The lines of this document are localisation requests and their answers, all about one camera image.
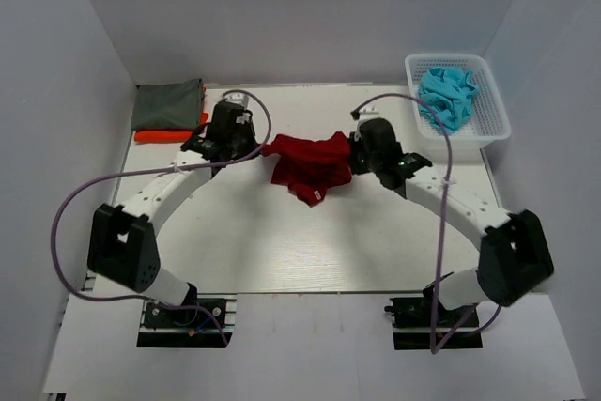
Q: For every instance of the folded grey t shirt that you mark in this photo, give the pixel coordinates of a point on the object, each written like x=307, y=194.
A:
x=175, y=106

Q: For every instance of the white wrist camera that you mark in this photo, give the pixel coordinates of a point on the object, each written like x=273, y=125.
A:
x=237, y=98
x=366, y=113

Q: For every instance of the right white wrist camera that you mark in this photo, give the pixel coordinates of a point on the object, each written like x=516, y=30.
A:
x=366, y=113

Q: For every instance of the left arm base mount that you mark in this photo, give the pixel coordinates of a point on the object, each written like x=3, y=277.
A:
x=163, y=328

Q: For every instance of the red t shirt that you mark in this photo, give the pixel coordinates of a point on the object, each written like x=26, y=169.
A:
x=309, y=168

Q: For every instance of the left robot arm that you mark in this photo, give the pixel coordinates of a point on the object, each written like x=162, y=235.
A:
x=123, y=244

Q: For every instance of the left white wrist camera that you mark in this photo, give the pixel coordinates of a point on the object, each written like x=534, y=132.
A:
x=237, y=98

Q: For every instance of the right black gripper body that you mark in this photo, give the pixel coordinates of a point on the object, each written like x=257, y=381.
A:
x=362, y=161

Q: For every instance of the white plastic basket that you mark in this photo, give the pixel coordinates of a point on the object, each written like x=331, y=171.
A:
x=489, y=122

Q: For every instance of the crumpled cyan t shirt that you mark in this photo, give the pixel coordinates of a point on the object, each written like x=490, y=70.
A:
x=448, y=93

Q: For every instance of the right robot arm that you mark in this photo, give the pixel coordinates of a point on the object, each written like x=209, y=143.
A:
x=514, y=257

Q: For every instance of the folded orange t shirt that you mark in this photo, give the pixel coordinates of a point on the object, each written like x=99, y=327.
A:
x=162, y=136

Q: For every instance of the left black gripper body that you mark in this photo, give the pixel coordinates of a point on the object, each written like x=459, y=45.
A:
x=243, y=143

